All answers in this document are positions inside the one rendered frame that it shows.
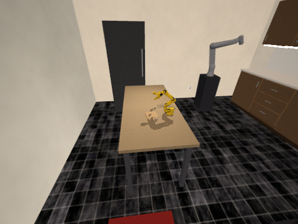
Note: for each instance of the tan flat mat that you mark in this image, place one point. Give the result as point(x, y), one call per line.
point(153, 115)

